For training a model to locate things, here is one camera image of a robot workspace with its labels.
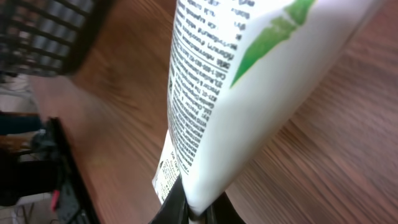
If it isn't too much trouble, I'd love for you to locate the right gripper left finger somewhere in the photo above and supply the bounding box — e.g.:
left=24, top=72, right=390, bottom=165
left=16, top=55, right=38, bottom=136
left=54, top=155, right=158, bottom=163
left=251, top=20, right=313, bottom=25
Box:
left=149, top=175, right=189, bottom=224

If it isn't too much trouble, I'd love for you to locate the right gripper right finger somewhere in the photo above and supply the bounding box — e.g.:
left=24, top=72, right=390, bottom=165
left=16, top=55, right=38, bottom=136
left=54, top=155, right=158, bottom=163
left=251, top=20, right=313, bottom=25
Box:
left=205, top=192, right=246, bottom=224

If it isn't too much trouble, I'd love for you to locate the white tube gold cap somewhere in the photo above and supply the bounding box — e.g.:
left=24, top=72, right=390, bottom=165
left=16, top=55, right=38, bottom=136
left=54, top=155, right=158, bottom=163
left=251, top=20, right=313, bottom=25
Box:
left=152, top=0, right=381, bottom=214

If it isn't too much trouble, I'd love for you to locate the grey plastic basket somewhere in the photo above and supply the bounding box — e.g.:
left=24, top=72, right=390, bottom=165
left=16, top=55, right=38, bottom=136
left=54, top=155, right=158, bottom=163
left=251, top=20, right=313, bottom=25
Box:
left=1, top=0, right=114, bottom=77

